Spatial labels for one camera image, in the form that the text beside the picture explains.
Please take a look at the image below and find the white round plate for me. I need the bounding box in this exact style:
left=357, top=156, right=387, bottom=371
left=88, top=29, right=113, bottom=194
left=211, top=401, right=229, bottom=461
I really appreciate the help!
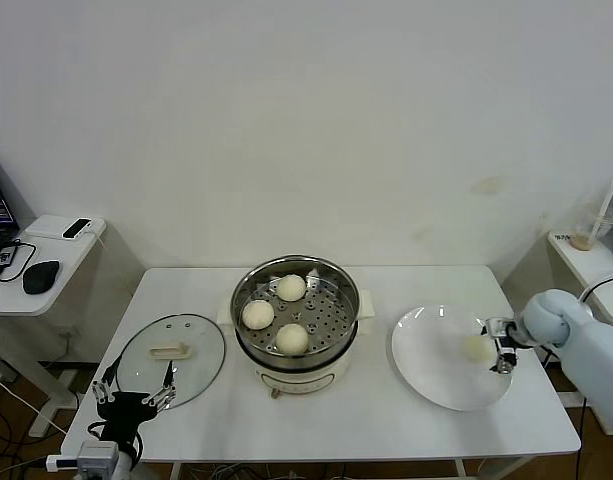
left=391, top=304, right=515, bottom=413

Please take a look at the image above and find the perforated steel steamer basket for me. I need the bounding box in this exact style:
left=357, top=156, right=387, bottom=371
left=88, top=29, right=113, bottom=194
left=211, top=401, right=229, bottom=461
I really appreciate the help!
left=217, top=255, right=377, bottom=369

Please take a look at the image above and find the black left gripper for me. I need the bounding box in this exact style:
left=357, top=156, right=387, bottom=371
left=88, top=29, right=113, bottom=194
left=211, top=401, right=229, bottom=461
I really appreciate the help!
left=91, top=356, right=177, bottom=427

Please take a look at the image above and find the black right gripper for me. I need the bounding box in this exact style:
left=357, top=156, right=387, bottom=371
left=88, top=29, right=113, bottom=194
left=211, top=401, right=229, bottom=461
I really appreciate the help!
left=479, top=315, right=520, bottom=376

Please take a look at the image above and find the white rectangular table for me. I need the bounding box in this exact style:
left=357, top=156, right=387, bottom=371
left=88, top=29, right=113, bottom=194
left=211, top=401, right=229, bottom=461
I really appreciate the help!
left=60, top=265, right=582, bottom=480

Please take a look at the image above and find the clear plastic drink cup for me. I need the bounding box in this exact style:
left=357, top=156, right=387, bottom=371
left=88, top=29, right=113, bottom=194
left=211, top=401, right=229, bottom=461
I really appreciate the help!
left=571, top=207, right=613, bottom=253

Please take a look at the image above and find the white side table with laptop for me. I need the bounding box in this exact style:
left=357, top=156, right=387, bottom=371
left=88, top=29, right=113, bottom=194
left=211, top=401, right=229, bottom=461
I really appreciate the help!
left=0, top=214, right=109, bottom=439

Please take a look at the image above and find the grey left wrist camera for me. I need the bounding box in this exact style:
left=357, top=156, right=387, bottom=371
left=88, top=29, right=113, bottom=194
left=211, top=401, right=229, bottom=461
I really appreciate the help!
left=45, top=439, right=121, bottom=474

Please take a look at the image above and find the flat white box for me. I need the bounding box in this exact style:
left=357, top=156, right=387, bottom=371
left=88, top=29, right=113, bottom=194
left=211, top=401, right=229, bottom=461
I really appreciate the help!
left=25, top=215, right=106, bottom=241

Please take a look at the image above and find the white steamed baozi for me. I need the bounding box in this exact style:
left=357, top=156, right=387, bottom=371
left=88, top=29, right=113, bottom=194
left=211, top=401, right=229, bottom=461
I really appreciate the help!
left=460, top=335, right=495, bottom=364
left=242, top=300, right=276, bottom=331
left=275, top=323, right=310, bottom=355
left=276, top=273, right=307, bottom=303

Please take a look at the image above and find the black and white cable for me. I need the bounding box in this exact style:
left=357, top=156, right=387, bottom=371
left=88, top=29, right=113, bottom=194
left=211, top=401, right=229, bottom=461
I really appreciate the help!
left=543, top=269, right=613, bottom=480

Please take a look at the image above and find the white side table with cup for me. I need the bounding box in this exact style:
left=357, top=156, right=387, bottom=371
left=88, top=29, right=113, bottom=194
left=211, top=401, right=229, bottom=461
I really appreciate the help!
left=545, top=230, right=613, bottom=436

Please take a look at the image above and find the black computer mouse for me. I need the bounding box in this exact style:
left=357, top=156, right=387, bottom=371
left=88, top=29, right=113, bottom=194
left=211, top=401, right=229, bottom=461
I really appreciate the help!
left=23, top=259, right=62, bottom=295

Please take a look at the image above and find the black adapter with cable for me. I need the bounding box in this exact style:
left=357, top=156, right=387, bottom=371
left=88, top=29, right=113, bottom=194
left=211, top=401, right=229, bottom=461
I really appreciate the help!
left=0, top=239, right=40, bottom=284

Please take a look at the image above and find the glass lid with cream handle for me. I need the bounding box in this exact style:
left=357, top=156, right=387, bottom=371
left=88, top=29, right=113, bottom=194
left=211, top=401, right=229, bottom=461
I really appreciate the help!
left=115, top=313, right=227, bottom=412

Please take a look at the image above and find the cream electric cooker pot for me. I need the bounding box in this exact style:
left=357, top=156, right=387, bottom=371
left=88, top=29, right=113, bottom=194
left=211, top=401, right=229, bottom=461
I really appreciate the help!
left=220, top=319, right=375, bottom=401

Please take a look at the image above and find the black and white handheld device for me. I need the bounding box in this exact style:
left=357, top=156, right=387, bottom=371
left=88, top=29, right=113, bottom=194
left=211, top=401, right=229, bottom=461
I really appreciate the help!
left=63, top=217, right=95, bottom=240

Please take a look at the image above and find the grey cable bundle under table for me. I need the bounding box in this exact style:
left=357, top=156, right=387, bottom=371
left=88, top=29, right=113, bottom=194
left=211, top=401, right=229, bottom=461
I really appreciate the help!
left=205, top=462, right=272, bottom=480

